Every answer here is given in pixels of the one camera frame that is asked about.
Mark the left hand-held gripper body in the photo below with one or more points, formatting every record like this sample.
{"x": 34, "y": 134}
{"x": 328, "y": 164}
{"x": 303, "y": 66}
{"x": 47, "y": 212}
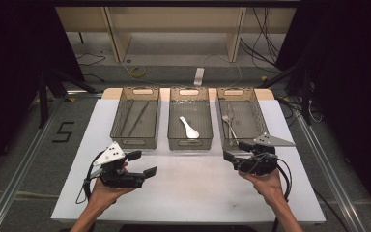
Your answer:
{"x": 111, "y": 154}

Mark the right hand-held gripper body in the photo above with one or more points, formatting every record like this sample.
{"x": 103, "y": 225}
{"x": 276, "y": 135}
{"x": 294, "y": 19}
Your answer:
{"x": 270, "y": 140}

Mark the grey transparent plastic bin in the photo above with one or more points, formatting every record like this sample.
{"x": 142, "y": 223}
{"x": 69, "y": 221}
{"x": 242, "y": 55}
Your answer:
{"x": 135, "y": 141}
{"x": 254, "y": 112}
{"x": 186, "y": 143}

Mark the metal fork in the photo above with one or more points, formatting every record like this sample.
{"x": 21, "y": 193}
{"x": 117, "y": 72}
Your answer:
{"x": 227, "y": 118}

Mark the black and silver chopstick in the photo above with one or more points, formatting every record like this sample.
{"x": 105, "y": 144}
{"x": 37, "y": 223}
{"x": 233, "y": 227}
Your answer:
{"x": 139, "y": 117}

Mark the white ceramic spoon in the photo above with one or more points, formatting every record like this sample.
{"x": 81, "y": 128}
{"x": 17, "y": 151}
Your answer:
{"x": 190, "y": 131}

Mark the person's left hand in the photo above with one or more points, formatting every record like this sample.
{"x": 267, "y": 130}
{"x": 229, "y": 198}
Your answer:
{"x": 103, "y": 196}

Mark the person's right hand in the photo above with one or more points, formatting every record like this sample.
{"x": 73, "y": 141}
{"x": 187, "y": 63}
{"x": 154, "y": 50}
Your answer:
{"x": 270, "y": 188}

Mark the black tripod stand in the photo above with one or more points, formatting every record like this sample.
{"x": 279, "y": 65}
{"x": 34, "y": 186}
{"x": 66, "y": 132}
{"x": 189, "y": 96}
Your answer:
{"x": 306, "y": 96}
{"x": 42, "y": 96}

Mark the white power strip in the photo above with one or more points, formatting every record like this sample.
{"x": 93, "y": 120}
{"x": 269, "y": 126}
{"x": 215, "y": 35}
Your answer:
{"x": 199, "y": 76}

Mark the black curtain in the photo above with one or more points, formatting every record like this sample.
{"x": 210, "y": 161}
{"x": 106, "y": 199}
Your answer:
{"x": 13, "y": 48}
{"x": 351, "y": 80}

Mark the pale wooden shelf unit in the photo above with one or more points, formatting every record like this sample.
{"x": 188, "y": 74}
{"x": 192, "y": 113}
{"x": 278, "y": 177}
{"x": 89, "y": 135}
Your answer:
{"x": 174, "y": 19}

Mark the aluminium floor rail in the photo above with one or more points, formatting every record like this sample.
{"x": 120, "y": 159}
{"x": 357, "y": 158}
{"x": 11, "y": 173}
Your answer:
{"x": 331, "y": 174}
{"x": 16, "y": 183}

